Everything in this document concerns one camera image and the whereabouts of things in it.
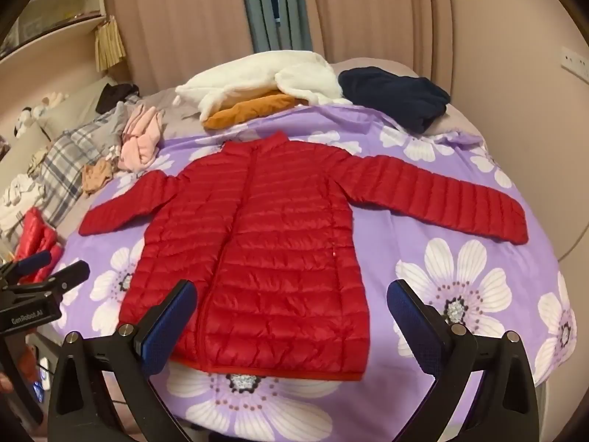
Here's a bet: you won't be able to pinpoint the purple floral blanket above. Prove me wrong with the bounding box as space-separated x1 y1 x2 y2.
48 104 578 442

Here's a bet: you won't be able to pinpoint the blue-grey curtain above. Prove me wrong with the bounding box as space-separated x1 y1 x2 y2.
238 0 316 53

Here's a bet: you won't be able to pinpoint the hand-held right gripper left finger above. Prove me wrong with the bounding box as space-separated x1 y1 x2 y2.
46 279 198 442

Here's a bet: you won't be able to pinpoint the small tan cloth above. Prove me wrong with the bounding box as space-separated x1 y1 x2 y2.
82 159 115 196

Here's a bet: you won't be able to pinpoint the black cloth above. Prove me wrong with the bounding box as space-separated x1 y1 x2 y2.
96 83 140 113

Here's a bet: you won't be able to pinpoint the cream wall shelf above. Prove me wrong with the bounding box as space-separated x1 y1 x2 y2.
0 0 109 72

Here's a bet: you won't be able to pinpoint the navy folded garment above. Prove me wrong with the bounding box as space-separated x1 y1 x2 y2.
338 67 452 133

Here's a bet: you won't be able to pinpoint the orange folded garment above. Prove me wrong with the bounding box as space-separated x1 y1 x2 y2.
202 93 297 130

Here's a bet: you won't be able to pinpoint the plaid cloth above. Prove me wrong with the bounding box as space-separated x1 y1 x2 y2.
39 101 139 226

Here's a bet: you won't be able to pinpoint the pink garment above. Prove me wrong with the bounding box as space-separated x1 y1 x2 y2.
118 104 163 172

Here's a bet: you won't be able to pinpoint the beige hanging tassel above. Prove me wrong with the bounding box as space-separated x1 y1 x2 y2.
94 15 126 72

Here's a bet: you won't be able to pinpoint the grey bed sheet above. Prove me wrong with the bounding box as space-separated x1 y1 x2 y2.
138 57 484 148

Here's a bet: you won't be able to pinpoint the shiny red garment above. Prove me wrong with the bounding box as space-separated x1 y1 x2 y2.
13 207 65 286

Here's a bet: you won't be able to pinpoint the white crumpled clothes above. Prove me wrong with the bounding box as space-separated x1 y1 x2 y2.
0 172 42 235

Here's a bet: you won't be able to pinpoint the pink curtain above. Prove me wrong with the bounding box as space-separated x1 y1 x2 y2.
103 0 589 185

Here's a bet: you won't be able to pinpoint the white stuffed toy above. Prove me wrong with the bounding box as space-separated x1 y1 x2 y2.
11 92 70 139

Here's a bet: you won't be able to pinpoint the white fleece garment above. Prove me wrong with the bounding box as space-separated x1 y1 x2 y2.
174 50 353 123

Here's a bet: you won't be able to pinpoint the white wall socket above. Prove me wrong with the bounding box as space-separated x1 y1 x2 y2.
560 46 589 79

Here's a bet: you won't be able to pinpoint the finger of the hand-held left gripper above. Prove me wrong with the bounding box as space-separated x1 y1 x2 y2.
0 250 53 287
8 260 91 305

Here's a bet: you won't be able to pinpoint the red puffer jacket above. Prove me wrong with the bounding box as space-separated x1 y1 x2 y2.
78 131 529 382

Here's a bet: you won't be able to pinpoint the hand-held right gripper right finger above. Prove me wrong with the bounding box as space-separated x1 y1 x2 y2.
387 279 542 442

